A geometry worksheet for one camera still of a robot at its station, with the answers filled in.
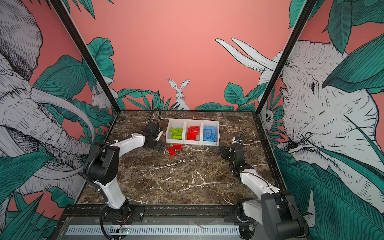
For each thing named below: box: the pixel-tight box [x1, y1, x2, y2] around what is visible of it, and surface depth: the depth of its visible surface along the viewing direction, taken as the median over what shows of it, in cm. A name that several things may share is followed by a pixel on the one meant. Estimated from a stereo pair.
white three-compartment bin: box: [165, 118, 220, 146], surface depth 103 cm
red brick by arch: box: [167, 146, 176, 157], surface depth 98 cm
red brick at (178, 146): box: [172, 143, 184, 150], surface depth 100 cm
